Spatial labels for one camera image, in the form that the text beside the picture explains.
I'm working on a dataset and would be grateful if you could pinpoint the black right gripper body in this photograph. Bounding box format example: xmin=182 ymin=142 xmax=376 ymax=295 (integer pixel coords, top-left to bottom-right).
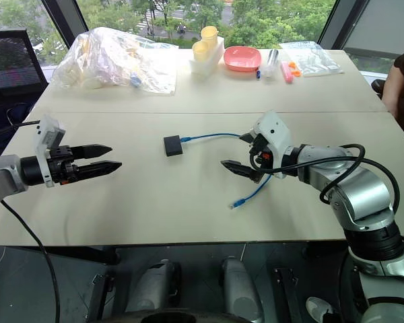
xmin=248 ymin=133 xmax=274 ymax=176

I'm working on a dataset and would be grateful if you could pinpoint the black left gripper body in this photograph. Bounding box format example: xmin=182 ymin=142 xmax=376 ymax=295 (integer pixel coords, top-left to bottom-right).
xmin=46 ymin=145 xmax=86 ymax=184

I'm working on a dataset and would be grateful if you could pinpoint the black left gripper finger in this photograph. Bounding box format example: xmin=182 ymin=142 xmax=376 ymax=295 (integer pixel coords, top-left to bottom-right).
xmin=70 ymin=143 xmax=113 ymax=160
xmin=70 ymin=161 xmax=123 ymax=180

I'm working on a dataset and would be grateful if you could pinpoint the blue Ethernet cable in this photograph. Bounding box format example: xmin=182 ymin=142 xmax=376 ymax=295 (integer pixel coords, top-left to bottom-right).
xmin=180 ymin=133 xmax=273 ymax=211

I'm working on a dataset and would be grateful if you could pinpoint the small black adapter box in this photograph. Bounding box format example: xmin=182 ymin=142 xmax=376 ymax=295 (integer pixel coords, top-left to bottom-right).
xmin=163 ymin=135 xmax=184 ymax=157

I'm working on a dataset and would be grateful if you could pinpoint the pink plastic bar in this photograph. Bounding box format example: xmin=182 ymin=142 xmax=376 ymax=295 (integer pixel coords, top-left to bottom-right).
xmin=280 ymin=61 xmax=294 ymax=83

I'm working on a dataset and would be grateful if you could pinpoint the pink plastic bowl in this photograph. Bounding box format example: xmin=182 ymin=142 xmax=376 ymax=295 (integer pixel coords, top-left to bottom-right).
xmin=223 ymin=46 xmax=263 ymax=73

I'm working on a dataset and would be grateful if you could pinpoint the clear tube with silver rods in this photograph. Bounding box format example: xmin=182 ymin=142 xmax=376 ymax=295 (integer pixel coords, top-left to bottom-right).
xmin=259 ymin=48 xmax=281 ymax=77

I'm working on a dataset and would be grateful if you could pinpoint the white foam cup holder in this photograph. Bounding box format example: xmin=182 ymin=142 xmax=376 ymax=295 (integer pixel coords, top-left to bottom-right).
xmin=189 ymin=36 xmax=226 ymax=77

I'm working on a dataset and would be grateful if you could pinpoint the clear plastic bag of items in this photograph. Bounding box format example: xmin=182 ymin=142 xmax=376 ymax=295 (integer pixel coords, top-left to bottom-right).
xmin=49 ymin=26 xmax=180 ymax=98

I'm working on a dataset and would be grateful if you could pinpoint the clear zip plastic bag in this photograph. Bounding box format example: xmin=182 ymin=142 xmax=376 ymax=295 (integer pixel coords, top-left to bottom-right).
xmin=278 ymin=40 xmax=345 ymax=78

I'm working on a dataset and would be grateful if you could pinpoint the pale yellow plastic cup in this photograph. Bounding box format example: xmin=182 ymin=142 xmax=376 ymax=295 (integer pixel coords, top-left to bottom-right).
xmin=192 ymin=40 xmax=210 ymax=62
xmin=201 ymin=26 xmax=220 ymax=44

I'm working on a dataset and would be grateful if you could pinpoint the grey robot leg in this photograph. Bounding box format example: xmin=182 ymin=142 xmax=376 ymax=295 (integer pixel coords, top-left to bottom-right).
xmin=220 ymin=256 xmax=261 ymax=321
xmin=133 ymin=258 xmax=183 ymax=314

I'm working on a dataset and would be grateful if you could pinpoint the black mesh office chair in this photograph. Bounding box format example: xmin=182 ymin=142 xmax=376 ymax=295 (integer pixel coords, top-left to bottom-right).
xmin=0 ymin=28 xmax=48 ymax=115

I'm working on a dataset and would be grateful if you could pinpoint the black chair armrest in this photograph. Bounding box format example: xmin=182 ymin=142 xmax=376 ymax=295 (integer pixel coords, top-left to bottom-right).
xmin=370 ymin=79 xmax=386 ymax=100

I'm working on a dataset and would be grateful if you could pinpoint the white shoe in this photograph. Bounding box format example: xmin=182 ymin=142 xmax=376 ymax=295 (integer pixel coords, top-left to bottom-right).
xmin=305 ymin=295 xmax=338 ymax=321

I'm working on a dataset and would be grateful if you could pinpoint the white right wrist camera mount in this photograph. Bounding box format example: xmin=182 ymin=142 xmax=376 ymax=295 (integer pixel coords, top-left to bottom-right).
xmin=251 ymin=110 xmax=294 ymax=180

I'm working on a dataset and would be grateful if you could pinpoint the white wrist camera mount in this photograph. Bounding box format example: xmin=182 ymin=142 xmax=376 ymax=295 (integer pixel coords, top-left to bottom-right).
xmin=251 ymin=110 xmax=294 ymax=180
xmin=33 ymin=114 xmax=67 ymax=188

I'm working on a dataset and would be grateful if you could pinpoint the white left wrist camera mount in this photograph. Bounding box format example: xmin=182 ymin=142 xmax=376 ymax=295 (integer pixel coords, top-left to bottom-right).
xmin=33 ymin=114 xmax=67 ymax=188

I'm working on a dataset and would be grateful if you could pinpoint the black table leg bracket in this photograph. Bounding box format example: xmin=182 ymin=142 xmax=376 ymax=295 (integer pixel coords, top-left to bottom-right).
xmin=87 ymin=273 xmax=116 ymax=319
xmin=271 ymin=266 xmax=302 ymax=323

